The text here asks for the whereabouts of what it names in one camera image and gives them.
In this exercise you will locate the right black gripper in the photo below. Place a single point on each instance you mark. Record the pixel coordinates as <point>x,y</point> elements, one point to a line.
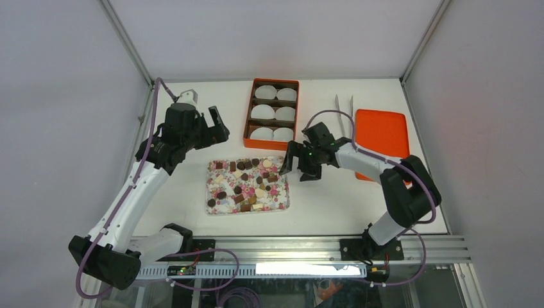
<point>296,149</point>

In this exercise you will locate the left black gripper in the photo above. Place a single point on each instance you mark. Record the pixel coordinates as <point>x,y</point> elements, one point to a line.
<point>213,135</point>

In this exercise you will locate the metal tongs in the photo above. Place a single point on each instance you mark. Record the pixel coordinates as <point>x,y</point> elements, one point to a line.
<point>346,127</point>

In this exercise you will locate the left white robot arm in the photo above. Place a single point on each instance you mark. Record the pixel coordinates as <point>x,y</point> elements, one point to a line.
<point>110,252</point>

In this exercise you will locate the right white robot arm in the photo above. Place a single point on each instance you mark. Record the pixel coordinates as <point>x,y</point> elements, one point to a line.
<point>409,191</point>

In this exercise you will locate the orange chocolate box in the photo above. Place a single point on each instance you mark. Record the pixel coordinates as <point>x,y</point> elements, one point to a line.
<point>251,124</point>

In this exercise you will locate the white paper cup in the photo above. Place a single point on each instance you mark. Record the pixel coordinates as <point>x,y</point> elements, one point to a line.
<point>285,114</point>
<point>265,92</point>
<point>283,134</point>
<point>262,112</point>
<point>287,94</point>
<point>262,133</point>

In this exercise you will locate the floral tray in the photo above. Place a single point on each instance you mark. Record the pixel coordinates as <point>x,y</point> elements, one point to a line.
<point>251,193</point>

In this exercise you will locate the orange box lid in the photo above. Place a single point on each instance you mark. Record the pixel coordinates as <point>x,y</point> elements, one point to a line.
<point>382,131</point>

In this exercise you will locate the white cable duct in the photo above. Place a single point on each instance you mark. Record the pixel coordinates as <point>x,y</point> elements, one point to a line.
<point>258,270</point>

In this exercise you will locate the aluminium rail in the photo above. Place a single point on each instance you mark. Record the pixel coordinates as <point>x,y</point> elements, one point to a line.
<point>409,250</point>

